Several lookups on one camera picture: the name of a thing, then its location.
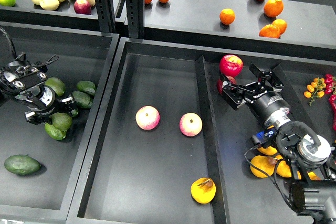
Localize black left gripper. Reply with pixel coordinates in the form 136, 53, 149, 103
25, 86, 79, 125

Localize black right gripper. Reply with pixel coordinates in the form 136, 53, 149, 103
219, 63, 290, 126

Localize green avocado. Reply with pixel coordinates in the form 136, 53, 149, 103
51, 112, 72, 131

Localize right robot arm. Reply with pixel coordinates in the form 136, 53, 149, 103
217, 64, 335, 223

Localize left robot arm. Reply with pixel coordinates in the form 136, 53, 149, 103
1, 28, 78, 125

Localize avocado top left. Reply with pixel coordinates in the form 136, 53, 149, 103
45, 77, 66, 97

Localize avocado lower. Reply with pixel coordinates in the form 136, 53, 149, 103
44, 123, 67, 141

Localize avocado middle right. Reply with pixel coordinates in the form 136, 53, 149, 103
72, 91, 93, 109

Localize avocado top right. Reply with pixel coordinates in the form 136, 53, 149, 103
76, 80, 97, 97

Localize large avocado bottom left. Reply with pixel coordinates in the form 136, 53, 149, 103
4, 154, 41, 175

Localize pale yellow pear front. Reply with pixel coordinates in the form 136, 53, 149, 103
39, 0, 60, 11

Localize dark red apple lower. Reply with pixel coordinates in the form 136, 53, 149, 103
216, 76, 237, 94

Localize red apple upper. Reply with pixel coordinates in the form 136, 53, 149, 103
219, 55, 244, 78

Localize black tray divider right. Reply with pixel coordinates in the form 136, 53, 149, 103
273, 65, 335, 143

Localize orange cherry tomato bunch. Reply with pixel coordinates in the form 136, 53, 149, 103
303, 78, 326, 106

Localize orange shelf front right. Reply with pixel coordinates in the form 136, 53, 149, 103
259, 24, 281, 38

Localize black left tray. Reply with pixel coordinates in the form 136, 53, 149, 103
1, 22, 119, 223

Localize black tray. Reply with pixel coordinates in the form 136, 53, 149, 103
65, 37, 336, 224
1, 22, 119, 223

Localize orange shelf small right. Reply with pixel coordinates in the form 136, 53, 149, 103
272, 19, 287, 35

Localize pink apple right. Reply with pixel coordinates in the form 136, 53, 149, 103
179, 113, 203, 137

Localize pink apple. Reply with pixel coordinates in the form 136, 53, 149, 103
179, 113, 203, 137
135, 105, 160, 130

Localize red chili peppers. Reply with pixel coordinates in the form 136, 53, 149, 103
324, 73, 336, 130

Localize orange shelf centre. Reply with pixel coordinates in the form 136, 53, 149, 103
219, 8, 235, 25

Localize large orange shelf right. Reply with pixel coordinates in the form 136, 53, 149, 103
264, 0, 284, 18

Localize pink apple left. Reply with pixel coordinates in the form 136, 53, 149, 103
135, 105, 160, 130

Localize red apple on shelf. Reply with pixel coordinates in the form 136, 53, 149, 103
73, 0, 91, 15

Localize black middle tray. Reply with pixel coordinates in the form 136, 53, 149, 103
65, 37, 336, 224

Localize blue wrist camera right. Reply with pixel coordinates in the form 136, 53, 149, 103
251, 128, 277, 145

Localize black shelf post left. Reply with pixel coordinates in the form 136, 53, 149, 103
96, 0, 116, 33

